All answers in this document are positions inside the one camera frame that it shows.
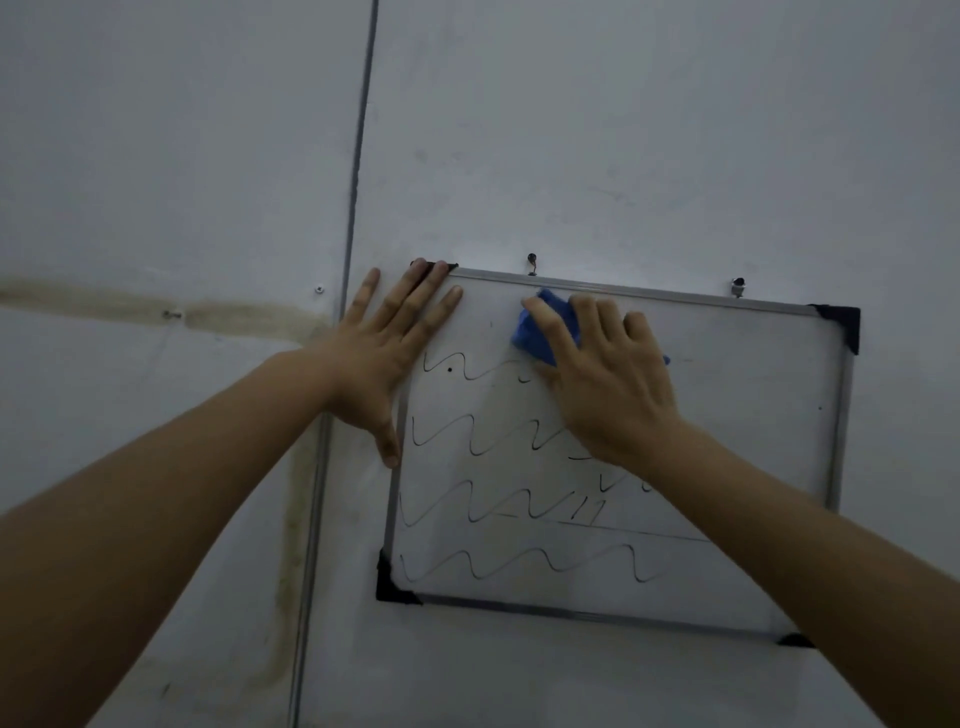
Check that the person's left hand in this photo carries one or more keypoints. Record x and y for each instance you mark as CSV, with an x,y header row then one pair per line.
x,y
367,367

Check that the whiteboard with metal frame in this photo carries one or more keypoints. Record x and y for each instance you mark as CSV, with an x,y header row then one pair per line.
x,y
735,450

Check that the person's left little finger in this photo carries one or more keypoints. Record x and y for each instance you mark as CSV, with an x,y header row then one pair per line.
x,y
362,296

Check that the person's right little finger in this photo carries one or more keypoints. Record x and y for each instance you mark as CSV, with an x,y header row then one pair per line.
x,y
642,334

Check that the person's right hand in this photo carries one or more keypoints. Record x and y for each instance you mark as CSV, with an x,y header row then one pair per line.
x,y
607,390

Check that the person's right forearm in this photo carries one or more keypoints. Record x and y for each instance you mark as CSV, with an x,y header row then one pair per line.
x,y
810,577

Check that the blue wiping cloth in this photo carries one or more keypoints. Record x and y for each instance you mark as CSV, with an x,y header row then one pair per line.
x,y
561,307

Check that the person's left middle finger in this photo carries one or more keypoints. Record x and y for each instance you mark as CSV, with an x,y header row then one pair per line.
x,y
420,300

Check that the person's left thumb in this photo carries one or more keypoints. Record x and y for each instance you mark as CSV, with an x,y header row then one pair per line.
x,y
388,446

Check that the person's left forearm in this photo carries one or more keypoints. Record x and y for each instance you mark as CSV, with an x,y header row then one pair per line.
x,y
150,525

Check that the person's right middle finger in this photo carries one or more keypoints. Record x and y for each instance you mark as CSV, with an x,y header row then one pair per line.
x,y
589,319

